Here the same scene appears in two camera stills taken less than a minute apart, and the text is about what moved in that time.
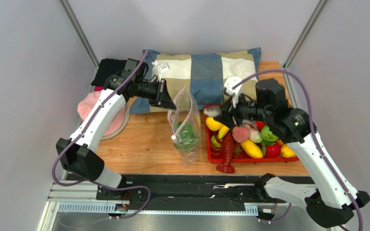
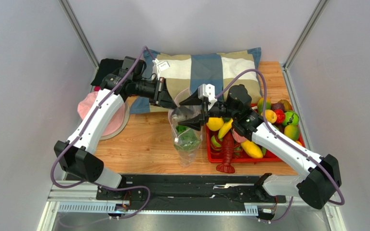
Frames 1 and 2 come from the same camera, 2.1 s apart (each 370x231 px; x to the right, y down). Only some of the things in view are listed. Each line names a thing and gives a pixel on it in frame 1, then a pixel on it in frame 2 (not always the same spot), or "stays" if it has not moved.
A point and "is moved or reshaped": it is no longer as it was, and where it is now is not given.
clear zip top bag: x=184 y=121 stays
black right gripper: x=232 y=110 -> x=204 y=109
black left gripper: x=162 y=98 stays
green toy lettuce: x=187 y=137 stays
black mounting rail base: x=187 y=192 stays
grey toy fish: x=212 y=111 is moved or reshaped
